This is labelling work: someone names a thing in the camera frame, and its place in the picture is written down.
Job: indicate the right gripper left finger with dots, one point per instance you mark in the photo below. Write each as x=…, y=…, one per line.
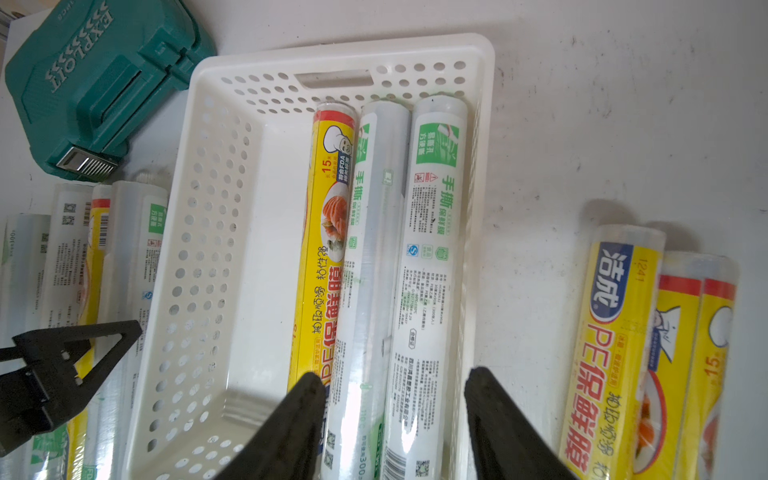
x=286, y=446

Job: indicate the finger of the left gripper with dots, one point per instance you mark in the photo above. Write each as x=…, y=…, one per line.
x=47, y=392

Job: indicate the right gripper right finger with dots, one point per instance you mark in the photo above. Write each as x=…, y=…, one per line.
x=504, y=444

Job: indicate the clear green label wrap roll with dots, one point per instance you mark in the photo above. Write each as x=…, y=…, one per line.
x=356, y=400

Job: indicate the white green wrap roll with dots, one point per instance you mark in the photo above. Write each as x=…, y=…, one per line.
x=412, y=445

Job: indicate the white plastic perforated basket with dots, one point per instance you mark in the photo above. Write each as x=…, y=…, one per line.
x=217, y=347

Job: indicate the red oval label wrap roll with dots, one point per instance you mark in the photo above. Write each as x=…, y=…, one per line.
x=134, y=232

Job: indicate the yellow wrap roll chef label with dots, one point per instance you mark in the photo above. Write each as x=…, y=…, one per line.
x=323, y=242

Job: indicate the yellow PE wrap roll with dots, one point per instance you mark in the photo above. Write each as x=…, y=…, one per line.
x=605, y=393

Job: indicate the grape print wrap roll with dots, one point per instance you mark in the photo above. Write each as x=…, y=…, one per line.
x=23, y=256

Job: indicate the white text wrap roll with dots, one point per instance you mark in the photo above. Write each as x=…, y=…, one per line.
x=60, y=304

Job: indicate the yellow wrap roll rightmost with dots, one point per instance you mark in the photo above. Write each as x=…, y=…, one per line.
x=689, y=346

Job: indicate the yellow wrap roll left group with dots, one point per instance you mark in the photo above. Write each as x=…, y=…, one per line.
x=83, y=429

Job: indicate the green plastic tool case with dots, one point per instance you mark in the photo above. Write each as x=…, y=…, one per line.
x=94, y=72

